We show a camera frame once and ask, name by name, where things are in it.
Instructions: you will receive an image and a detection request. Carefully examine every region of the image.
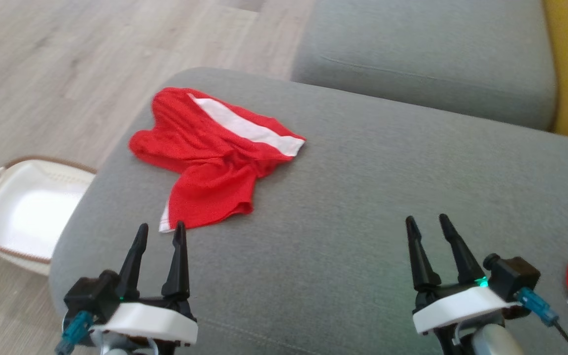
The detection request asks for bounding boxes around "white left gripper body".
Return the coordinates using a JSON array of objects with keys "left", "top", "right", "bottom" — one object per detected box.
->
[{"left": 89, "top": 297, "right": 199, "bottom": 345}]

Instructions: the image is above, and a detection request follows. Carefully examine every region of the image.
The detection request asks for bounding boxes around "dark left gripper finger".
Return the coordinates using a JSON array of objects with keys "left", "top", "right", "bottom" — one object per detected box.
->
[
  {"left": 116, "top": 222, "right": 149, "bottom": 299},
  {"left": 161, "top": 220, "right": 191, "bottom": 299}
]

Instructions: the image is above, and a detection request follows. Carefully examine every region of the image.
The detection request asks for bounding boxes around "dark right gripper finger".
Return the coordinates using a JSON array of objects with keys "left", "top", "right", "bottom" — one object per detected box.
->
[
  {"left": 438, "top": 213, "right": 486, "bottom": 286},
  {"left": 405, "top": 215, "right": 442, "bottom": 292}
]

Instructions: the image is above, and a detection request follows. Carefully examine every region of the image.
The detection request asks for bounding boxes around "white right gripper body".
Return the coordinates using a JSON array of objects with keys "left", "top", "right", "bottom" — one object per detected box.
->
[{"left": 412, "top": 284, "right": 524, "bottom": 336}]

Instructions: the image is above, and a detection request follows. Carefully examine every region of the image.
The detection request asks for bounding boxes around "red basketball shorts white stripe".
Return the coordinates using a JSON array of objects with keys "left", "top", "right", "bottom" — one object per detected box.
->
[{"left": 128, "top": 87, "right": 307, "bottom": 233}]

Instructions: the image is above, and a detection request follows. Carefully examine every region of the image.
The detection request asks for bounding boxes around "large grey sofa seat cushion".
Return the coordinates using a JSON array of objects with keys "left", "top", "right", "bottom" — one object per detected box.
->
[{"left": 48, "top": 67, "right": 568, "bottom": 355}]

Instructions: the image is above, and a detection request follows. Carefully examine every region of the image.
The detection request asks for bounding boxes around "white laundry basket brown rim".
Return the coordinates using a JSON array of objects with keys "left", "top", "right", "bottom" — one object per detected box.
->
[{"left": 0, "top": 155, "right": 98, "bottom": 276}]

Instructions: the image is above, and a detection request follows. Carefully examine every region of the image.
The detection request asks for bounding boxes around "grey sofa cushion with seam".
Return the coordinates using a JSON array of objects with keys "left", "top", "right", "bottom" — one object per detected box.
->
[{"left": 291, "top": 0, "right": 559, "bottom": 132}]

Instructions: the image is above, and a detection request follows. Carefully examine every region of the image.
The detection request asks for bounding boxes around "right camera cable teal connector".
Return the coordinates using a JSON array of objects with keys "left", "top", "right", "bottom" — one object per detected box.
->
[{"left": 515, "top": 287, "right": 568, "bottom": 355}]

